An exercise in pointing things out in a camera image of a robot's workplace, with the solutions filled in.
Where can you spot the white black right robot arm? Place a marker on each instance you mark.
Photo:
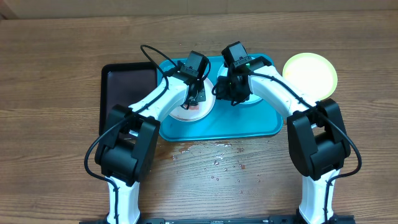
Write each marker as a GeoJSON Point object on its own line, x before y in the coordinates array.
{"type": "Point", "coordinates": [318, 143]}

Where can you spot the green pink sponge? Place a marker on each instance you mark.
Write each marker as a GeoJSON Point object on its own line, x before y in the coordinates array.
{"type": "Point", "coordinates": [194, 107]}

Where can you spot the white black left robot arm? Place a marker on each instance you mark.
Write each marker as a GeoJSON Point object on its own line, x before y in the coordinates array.
{"type": "Point", "coordinates": [125, 150]}

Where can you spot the black rectangular tray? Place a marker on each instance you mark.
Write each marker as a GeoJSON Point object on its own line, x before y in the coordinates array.
{"type": "Point", "coordinates": [124, 84]}

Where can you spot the light blue plastic plate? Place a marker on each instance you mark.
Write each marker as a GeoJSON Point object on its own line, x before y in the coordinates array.
{"type": "Point", "coordinates": [252, 99]}

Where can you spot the yellow-green plastic plate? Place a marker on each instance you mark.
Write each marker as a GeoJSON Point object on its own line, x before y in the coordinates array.
{"type": "Point", "coordinates": [311, 73]}

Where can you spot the white plastic plate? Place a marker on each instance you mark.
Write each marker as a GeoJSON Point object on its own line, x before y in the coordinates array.
{"type": "Point", "coordinates": [205, 107]}

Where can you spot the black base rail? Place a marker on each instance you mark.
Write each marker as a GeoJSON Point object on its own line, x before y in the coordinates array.
{"type": "Point", "coordinates": [214, 221]}

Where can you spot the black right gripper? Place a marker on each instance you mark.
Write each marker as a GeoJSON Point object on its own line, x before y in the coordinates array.
{"type": "Point", "coordinates": [227, 94]}

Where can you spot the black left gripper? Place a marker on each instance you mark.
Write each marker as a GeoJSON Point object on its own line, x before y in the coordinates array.
{"type": "Point", "coordinates": [201, 95]}

